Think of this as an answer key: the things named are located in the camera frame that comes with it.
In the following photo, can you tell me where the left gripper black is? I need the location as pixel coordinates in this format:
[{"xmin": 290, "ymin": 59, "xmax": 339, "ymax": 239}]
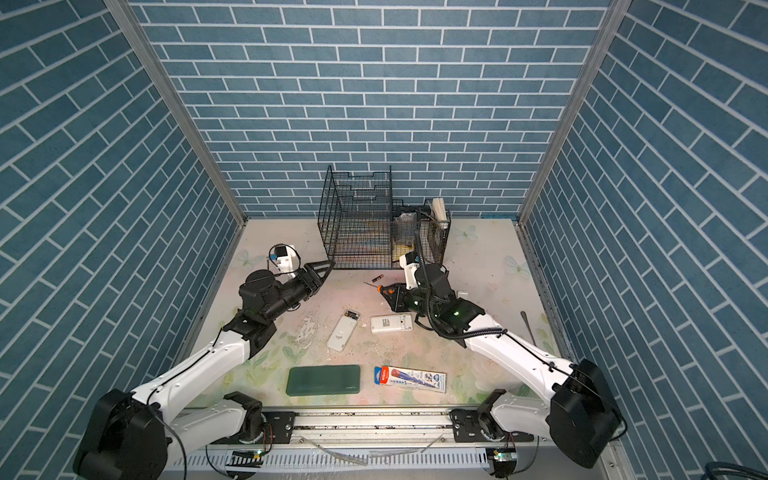
[{"xmin": 262, "ymin": 260, "xmax": 334, "ymax": 325}]

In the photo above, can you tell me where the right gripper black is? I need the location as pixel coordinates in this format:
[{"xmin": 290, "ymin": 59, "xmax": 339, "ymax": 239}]
[{"xmin": 380, "ymin": 281, "xmax": 440, "ymax": 321}]

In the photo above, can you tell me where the white remote control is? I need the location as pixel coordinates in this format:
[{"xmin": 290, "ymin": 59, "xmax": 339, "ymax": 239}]
[{"xmin": 370, "ymin": 313, "xmax": 413, "ymax": 334}]

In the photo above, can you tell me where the grey remote with teal buttons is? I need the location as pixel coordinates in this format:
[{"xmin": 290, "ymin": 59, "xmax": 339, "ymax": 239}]
[{"xmin": 326, "ymin": 310, "xmax": 360, "ymax": 352}]

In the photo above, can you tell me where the orange black screwdriver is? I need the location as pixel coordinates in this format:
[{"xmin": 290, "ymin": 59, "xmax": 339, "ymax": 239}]
[{"xmin": 365, "ymin": 282, "xmax": 395, "ymax": 295}]

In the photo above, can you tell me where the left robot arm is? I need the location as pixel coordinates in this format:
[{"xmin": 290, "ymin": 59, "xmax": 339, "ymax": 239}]
[{"xmin": 73, "ymin": 260, "xmax": 335, "ymax": 479}]

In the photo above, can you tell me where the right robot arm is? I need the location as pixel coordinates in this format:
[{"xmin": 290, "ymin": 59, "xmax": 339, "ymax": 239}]
[{"xmin": 378, "ymin": 263, "xmax": 627, "ymax": 468}]

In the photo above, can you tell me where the white block in basket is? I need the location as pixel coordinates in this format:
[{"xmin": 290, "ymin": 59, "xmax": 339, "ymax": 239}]
[{"xmin": 431, "ymin": 198, "xmax": 450, "ymax": 230}]

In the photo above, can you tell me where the toothpaste box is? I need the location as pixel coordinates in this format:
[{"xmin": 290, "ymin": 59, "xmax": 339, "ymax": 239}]
[{"xmin": 374, "ymin": 366, "xmax": 447, "ymax": 393}]

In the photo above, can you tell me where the metal spoon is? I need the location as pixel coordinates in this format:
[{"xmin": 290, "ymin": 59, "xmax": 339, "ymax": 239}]
[{"xmin": 520, "ymin": 310, "xmax": 537, "ymax": 346}]

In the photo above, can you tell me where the dark green rectangular case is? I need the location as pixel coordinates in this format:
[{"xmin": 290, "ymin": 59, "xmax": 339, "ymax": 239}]
[{"xmin": 286, "ymin": 365, "xmax": 361, "ymax": 397}]

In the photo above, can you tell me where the black wire mesh basket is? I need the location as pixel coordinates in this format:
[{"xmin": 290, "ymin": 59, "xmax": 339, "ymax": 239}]
[{"xmin": 318, "ymin": 167, "xmax": 451, "ymax": 270}]

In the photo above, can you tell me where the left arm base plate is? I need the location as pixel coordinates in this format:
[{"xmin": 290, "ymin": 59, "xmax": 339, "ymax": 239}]
[{"xmin": 213, "ymin": 411, "xmax": 296, "ymax": 446}]

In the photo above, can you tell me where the aluminium front rail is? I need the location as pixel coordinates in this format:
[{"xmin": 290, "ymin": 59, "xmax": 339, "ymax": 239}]
[{"xmin": 122, "ymin": 406, "xmax": 625, "ymax": 451}]

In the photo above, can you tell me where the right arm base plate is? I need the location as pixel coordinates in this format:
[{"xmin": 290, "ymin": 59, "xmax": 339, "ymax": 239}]
[{"xmin": 448, "ymin": 408, "xmax": 535, "ymax": 443}]

